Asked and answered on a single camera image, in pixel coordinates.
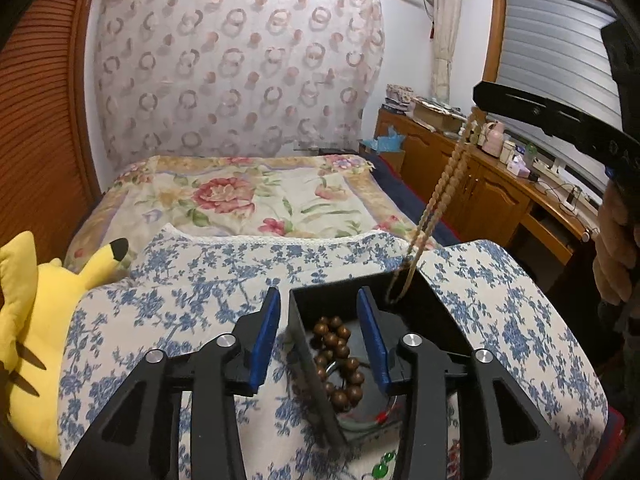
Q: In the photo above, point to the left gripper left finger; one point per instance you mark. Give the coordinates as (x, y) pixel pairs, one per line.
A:
(136, 435)

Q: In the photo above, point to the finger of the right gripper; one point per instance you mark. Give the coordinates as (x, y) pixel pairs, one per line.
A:
(553, 118)

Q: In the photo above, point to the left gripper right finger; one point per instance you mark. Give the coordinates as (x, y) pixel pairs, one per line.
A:
(502, 433)

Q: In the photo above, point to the green jade bangle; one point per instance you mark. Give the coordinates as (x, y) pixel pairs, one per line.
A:
(379, 420)

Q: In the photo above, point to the black jewelry box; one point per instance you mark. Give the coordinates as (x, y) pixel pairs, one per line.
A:
(400, 341)

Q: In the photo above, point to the person's right hand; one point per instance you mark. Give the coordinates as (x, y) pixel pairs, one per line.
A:
(617, 248)

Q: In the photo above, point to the grey window blind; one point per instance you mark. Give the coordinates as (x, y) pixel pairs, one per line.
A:
(554, 49)

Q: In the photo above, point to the pink tissue pack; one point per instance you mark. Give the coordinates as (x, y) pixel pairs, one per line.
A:
(517, 167)

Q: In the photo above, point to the pink thermos jug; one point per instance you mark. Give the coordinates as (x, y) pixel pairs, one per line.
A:
(494, 138)

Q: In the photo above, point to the wooden sideboard cabinet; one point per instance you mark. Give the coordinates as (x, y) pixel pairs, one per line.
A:
(489, 203)

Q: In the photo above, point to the cardboard box on cabinet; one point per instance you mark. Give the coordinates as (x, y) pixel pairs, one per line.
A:
(441, 118)

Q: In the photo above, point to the blue floral white cloth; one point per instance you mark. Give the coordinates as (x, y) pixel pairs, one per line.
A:
(184, 290)

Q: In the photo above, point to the yellow Pikachu plush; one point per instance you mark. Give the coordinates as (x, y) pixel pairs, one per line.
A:
(39, 300)

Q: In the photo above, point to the tied beige curtain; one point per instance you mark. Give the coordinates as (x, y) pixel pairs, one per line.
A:
(446, 19)

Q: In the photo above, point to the blue gift bag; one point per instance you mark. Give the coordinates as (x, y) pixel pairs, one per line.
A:
(388, 147)

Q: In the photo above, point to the floral bed quilt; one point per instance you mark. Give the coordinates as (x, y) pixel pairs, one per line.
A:
(324, 196)

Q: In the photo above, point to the brown louvered wardrobe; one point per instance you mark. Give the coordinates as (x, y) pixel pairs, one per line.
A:
(48, 180)

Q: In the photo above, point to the pink circle patterned curtain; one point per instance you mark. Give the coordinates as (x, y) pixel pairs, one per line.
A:
(234, 77)

